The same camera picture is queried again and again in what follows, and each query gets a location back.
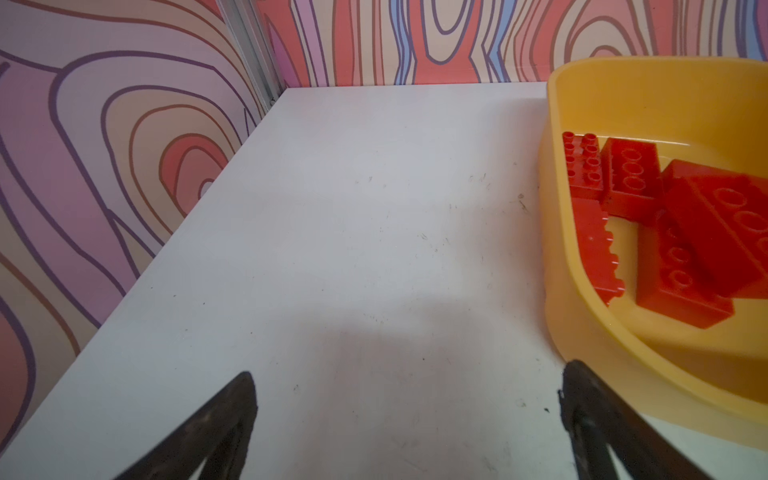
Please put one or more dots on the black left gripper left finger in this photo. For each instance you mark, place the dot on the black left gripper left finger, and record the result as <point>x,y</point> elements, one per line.
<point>212,443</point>

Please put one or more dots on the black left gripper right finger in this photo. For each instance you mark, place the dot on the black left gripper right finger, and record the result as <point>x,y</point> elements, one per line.
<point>601,425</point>

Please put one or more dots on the red lego brick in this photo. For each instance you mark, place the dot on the red lego brick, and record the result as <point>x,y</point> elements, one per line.
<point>632,179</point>
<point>724,218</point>
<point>594,242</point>
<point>671,279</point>
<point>701,175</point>
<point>584,165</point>

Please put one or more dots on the yellow plastic bin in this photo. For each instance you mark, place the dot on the yellow plastic bin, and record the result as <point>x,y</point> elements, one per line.
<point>705,110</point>

